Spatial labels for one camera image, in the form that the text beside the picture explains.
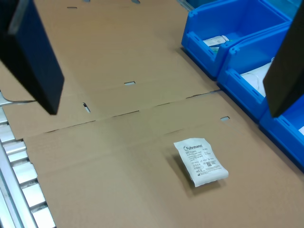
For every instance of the white Fuhrmann cotton packet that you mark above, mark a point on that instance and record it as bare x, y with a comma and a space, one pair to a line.
301, 130
202, 161

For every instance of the blue bin with cotton packets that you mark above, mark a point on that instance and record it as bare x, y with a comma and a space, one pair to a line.
285, 137

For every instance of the stack of white face masks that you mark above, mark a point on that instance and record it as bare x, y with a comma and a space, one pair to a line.
256, 83

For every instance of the blue bin with masks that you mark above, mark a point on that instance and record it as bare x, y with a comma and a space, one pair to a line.
251, 57

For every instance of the blue bin with tubes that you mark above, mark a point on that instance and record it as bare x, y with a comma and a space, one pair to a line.
237, 19

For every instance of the brown cardboard sheet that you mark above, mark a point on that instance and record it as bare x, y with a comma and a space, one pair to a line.
107, 47
118, 178

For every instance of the long white printed packet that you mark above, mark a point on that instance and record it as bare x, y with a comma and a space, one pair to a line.
215, 40

